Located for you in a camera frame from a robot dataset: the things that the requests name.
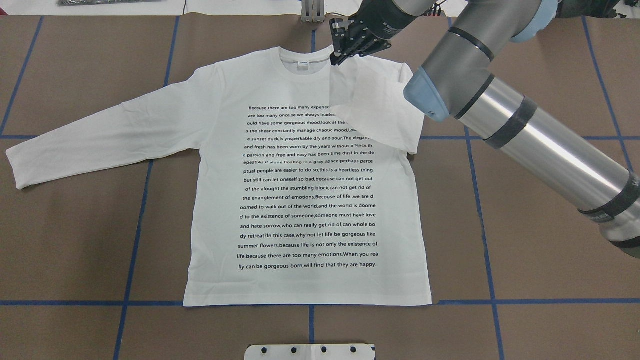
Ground aluminium frame post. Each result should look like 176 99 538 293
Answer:
301 0 326 23

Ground white mounting plate with holes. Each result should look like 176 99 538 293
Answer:
244 343 377 360

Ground white long-sleeve printed shirt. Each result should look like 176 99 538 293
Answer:
6 47 432 307

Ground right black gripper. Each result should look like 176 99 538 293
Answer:
329 17 392 66

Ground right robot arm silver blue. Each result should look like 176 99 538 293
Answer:
404 0 640 258

